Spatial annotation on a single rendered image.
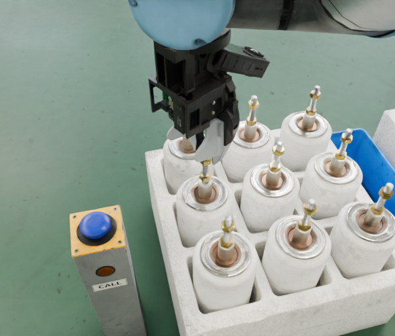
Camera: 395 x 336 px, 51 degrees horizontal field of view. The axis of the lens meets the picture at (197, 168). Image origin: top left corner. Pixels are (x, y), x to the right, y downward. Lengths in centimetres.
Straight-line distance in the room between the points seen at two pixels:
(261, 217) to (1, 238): 59
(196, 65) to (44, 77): 101
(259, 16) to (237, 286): 40
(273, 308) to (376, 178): 49
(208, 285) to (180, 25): 40
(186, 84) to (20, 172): 74
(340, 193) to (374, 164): 32
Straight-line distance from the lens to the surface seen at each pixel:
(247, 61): 53
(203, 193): 67
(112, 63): 146
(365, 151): 107
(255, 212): 72
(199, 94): 48
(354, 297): 72
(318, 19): 33
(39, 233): 101
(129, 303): 70
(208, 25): 30
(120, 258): 58
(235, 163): 79
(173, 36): 31
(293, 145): 81
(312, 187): 75
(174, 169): 75
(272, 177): 69
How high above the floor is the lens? 78
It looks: 47 degrees down
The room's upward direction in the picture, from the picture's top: straight up
